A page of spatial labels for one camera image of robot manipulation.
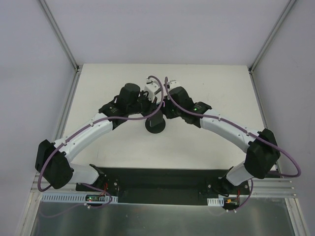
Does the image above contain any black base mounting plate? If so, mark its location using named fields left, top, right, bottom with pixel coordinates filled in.
left=73, top=166, right=256, bottom=205

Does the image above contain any left aluminium corner post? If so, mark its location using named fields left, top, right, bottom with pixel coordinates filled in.
left=37, top=0, right=80, bottom=72

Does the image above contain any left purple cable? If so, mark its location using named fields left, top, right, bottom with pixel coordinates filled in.
left=36, top=75, right=164, bottom=218

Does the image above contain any left white cable duct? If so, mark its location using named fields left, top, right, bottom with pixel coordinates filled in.
left=41, top=193, right=118, bottom=204

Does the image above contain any black smartphone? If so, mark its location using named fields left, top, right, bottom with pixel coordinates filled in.
left=149, top=101, right=163, bottom=124

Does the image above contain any black phone stand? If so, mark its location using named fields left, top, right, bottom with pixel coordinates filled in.
left=145, top=118, right=166, bottom=134

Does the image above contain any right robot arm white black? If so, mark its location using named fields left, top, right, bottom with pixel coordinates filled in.
left=162, top=82, right=280, bottom=196

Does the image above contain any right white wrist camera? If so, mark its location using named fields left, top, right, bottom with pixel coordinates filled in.
left=165, top=80, right=180, bottom=91

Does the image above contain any purple cable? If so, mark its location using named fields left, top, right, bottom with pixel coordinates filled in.
left=164, top=76, right=302, bottom=214
left=36, top=75, right=164, bottom=218

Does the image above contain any aluminium corner post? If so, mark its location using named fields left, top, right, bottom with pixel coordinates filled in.
left=248, top=0, right=297, bottom=74
left=37, top=0, right=80, bottom=72

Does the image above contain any white cable duct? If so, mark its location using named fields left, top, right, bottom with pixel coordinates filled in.
left=207, top=197, right=224, bottom=207
left=41, top=193, right=118, bottom=204

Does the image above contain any right white cable duct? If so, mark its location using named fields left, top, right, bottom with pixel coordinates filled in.
left=207, top=197, right=224, bottom=207

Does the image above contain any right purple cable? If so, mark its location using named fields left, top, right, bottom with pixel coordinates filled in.
left=164, top=76, right=302, bottom=214

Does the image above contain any aluminium frame rail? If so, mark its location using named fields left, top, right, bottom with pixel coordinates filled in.
left=30, top=174, right=297, bottom=198

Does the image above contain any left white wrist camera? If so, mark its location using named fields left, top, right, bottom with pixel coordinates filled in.
left=144, top=78, right=161, bottom=102

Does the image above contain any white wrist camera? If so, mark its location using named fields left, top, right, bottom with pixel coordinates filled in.
left=144, top=78, right=161, bottom=102
left=165, top=80, right=180, bottom=91

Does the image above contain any right aluminium corner post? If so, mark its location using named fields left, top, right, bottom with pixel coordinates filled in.
left=248, top=0, right=297, bottom=74

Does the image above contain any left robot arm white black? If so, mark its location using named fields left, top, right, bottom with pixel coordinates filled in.
left=35, top=82, right=162, bottom=191

